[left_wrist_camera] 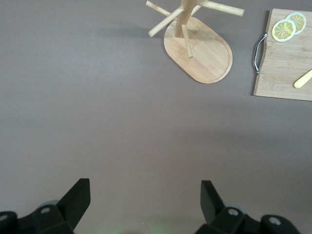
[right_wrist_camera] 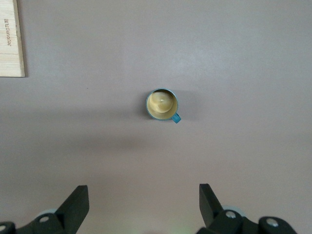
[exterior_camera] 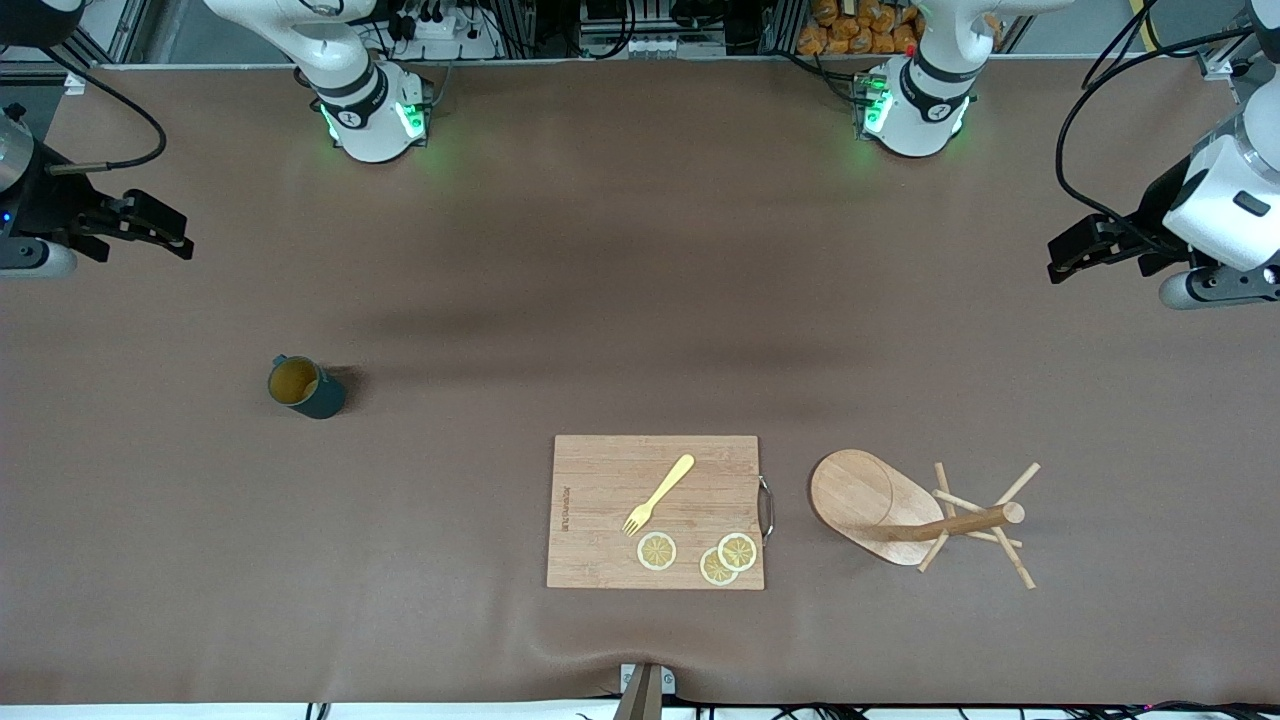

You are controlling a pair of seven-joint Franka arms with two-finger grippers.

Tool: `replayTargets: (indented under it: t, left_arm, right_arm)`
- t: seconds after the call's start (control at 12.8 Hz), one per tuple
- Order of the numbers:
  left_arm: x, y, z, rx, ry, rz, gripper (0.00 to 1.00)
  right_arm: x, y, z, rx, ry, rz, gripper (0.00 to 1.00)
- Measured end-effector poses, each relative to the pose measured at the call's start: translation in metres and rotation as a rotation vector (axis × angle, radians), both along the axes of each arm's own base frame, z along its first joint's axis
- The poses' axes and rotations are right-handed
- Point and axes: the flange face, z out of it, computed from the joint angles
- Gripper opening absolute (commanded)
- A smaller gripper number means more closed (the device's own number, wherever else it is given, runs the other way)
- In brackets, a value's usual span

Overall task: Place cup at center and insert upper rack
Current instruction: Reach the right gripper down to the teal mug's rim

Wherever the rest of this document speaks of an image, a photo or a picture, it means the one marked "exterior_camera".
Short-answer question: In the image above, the bamboo cutting board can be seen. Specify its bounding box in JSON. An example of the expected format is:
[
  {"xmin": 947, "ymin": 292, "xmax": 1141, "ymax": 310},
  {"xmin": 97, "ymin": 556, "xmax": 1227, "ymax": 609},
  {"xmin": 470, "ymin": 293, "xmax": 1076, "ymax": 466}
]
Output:
[{"xmin": 546, "ymin": 434, "xmax": 766, "ymax": 591}]

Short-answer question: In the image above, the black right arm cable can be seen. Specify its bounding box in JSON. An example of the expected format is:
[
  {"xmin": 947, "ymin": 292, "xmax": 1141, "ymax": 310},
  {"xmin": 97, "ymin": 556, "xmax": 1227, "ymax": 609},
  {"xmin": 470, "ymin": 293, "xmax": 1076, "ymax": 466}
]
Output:
[{"xmin": 40, "ymin": 45, "xmax": 168, "ymax": 177}]

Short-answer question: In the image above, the yellow plastic fork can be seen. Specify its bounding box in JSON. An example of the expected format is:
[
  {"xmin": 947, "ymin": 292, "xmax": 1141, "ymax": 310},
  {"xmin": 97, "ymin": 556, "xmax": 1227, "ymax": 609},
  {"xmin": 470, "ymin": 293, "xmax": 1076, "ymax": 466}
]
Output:
[{"xmin": 622, "ymin": 454, "xmax": 696, "ymax": 538}]

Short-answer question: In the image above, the grey metal table bracket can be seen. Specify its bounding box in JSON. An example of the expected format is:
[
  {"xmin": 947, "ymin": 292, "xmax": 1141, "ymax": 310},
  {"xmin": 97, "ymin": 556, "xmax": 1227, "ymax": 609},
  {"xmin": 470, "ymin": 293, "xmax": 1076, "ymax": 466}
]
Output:
[{"xmin": 620, "ymin": 663, "xmax": 677, "ymax": 696}]

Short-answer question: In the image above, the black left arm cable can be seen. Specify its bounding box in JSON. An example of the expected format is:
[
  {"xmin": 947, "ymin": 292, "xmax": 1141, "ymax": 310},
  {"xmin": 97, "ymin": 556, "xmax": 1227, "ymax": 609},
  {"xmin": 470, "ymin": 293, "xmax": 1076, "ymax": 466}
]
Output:
[{"xmin": 1055, "ymin": 0, "xmax": 1256, "ymax": 263}]

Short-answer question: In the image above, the white power strip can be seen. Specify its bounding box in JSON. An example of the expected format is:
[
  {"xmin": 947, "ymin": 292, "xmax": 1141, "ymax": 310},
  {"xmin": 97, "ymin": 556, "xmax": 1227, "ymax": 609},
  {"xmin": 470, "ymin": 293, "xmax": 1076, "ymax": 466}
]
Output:
[{"xmin": 395, "ymin": 8, "xmax": 501, "ymax": 61}]

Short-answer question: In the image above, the wooden mug tree rack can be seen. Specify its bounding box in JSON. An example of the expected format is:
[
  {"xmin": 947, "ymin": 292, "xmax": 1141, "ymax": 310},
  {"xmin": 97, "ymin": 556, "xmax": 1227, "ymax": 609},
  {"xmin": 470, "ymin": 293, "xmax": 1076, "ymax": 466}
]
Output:
[{"xmin": 809, "ymin": 449, "xmax": 1042, "ymax": 591}]

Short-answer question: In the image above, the brown camera stand post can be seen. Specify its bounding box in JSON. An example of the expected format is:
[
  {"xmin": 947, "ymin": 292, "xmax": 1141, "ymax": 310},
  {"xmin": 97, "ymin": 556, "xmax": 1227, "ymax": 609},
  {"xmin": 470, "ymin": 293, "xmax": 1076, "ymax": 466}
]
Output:
[{"xmin": 612, "ymin": 666, "xmax": 663, "ymax": 720}]

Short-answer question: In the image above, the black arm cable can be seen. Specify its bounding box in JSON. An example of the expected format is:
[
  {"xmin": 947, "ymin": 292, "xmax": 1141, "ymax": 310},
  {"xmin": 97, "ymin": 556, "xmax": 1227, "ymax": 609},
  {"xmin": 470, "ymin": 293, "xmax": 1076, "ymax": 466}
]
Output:
[
  {"xmin": 40, "ymin": 45, "xmax": 168, "ymax": 177},
  {"xmin": 1055, "ymin": 0, "xmax": 1256, "ymax": 263}
]

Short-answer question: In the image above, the pile of orange bread rolls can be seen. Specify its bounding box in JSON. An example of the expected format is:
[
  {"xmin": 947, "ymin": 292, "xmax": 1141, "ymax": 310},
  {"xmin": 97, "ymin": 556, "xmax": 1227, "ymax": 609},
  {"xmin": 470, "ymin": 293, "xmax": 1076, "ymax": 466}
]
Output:
[{"xmin": 797, "ymin": 0, "xmax": 926, "ymax": 56}]

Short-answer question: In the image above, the dark green ribbed mug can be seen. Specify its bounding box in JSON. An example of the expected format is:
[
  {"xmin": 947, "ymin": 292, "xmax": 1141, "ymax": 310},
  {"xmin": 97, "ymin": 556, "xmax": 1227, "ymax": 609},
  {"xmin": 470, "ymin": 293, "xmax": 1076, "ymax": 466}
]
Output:
[{"xmin": 267, "ymin": 354, "xmax": 348, "ymax": 420}]

